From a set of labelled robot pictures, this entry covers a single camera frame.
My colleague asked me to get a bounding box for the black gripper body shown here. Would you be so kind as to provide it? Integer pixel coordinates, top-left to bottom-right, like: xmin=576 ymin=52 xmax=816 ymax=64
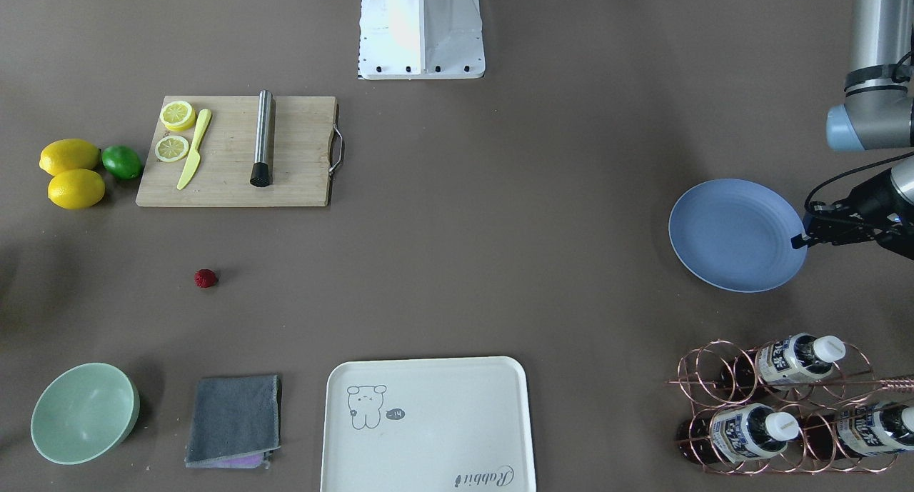
xmin=875 ymin=216 xmax=913 ymax=261

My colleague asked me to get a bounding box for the red strawberry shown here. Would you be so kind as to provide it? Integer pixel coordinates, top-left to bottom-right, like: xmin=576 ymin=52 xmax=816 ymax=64
xmin=194 ymin=268 xmax=219 ymax=289

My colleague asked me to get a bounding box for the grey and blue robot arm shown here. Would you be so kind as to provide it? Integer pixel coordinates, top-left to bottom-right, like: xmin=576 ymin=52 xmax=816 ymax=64
xmin=826 ymin=0 xmax=913 ymax=258

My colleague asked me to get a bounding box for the blue round plate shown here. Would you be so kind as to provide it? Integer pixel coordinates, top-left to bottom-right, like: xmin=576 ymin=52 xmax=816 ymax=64
xmin=667 ymin=179 xmax=807 ymax=293

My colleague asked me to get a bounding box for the dark drink bottle white cap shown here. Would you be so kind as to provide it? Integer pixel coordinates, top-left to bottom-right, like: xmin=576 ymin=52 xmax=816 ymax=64
xmin=717 ymin=333 xmax=848 ymax=401

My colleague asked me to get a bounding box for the cream rectangular tray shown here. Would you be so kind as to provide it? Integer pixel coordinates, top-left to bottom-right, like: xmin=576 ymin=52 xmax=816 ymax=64
xmin=320 ymin=356 xmax=538 ymax=491

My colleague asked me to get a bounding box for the wooden cutting board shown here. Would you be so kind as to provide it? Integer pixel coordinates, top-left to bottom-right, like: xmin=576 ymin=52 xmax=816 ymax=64
xmin=135 ymin=95 xmax=341 ymax=208

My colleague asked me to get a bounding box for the steel muddler with black tip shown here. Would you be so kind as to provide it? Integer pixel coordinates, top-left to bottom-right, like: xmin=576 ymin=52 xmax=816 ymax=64
xmin=249 ymin=89 xmax=276 ymax=187

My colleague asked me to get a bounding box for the grey folded cloth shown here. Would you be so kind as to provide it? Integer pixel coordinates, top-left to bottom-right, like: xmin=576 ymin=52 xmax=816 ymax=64
xmin=185 ymin=374 xmax=281 ymax=469

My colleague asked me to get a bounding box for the yellow plastic knife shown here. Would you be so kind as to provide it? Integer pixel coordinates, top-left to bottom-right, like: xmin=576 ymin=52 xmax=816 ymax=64
xmin=176 ymin=109 xmax=213 ymax=190

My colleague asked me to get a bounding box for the lemon slice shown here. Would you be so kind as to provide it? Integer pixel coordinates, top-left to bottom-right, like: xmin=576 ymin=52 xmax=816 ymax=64
xmin=158 ymin=99 xmax=197 ymax=133
xmin=154 ymin=135 xmax=190 ymax=163

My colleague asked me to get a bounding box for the green lime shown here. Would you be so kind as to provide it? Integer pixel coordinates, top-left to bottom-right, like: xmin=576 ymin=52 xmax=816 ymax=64
xmin=100 ymin=145 xmax=143 ymax=180

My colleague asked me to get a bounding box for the whole yellow lemon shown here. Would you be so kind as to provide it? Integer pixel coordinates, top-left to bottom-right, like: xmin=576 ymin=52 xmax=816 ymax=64
xmin=48 ymin=168 xmax=106 ymax=210
xmin=39 ymin=139 xmax=101 ymax=176

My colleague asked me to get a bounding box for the mint green bowl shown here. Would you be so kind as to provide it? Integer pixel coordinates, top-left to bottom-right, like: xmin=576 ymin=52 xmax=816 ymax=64
xmin=30 ymin=362 xmax=140 ymax=466

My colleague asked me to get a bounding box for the copper wire bottle rack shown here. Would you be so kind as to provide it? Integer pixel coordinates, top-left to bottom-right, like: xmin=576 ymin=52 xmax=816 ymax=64
xmin=667 ymin=339 xmax=912 ymax=476

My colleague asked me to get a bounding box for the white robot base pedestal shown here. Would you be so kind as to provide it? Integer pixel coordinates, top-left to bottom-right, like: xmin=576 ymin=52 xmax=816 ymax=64
xmin=357 ymin=0 xmax=486 ymax=80

